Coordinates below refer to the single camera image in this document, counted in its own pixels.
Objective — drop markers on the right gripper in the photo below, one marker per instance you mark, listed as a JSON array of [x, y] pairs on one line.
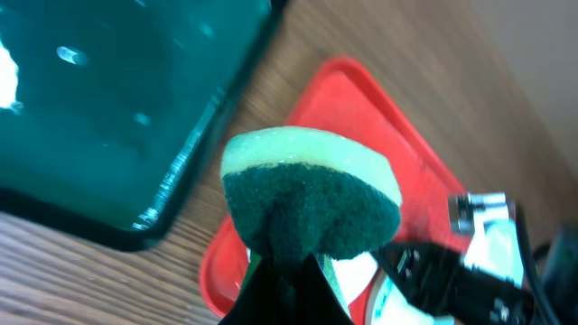
[[433, 279]]

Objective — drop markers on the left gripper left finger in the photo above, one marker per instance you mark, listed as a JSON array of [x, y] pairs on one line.
[[262, 300]]

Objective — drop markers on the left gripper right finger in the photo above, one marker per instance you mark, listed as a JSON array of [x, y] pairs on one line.
[[316, 303]]

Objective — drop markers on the green yellow sponge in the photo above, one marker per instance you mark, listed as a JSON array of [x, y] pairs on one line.
[[293, 191]]

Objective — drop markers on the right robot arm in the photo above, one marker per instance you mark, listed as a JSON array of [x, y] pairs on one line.
[[551, 272]]

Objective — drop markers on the red plastic tray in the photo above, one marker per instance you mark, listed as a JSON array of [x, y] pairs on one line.
[[345, 99]]

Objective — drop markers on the black tray with green water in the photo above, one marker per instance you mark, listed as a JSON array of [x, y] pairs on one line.
[[111, 109]]

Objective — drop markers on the white plate top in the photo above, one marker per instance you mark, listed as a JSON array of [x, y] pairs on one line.
[[348, 278]]

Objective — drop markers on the light blue plate right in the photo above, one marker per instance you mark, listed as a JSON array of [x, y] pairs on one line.
[[387, 305]]

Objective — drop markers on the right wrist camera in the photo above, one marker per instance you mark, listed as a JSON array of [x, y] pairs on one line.
[[485, 220]]

